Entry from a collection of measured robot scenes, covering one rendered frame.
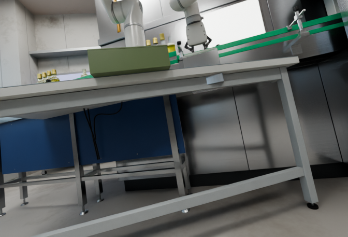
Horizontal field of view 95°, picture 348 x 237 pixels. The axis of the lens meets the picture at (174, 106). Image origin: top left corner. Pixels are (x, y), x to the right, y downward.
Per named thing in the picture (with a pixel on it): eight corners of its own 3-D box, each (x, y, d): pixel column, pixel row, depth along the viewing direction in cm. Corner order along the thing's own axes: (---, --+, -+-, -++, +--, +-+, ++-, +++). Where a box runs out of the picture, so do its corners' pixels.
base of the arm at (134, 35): (155, 52, 70) (150, 19, 72) (125, 51, 66) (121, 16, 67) (148, 66, 85) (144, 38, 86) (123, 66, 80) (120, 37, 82)
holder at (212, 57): (219, 78, 101) (217, 66, 101) (220, 65, 74) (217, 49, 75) (192, 83, 105) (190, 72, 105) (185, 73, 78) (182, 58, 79)
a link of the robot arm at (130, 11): (142, 22, 73) (138, -10, 75) (114, 28, 74) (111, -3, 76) (147, 33, 82) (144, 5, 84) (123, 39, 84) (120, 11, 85)
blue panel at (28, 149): (190, 147, 113) (179, 88, 117) (185, 153, 96) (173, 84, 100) (26, 167, 151) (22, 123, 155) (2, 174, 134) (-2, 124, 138)
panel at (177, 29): (268, 40, 114) (258, -3, 117) (269, 39, 111) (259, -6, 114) (151, 70, 135) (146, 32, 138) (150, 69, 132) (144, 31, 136)
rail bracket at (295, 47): (300, 54, 92) (291, 17, 94) (318, 41, 75) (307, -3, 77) (291, 56, 93) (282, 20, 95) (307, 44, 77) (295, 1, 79)
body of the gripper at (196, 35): (203, 21, 84) (207, 43, 85) (184, 26, 86) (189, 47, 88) (203, 16, 76) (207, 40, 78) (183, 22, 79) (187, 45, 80)
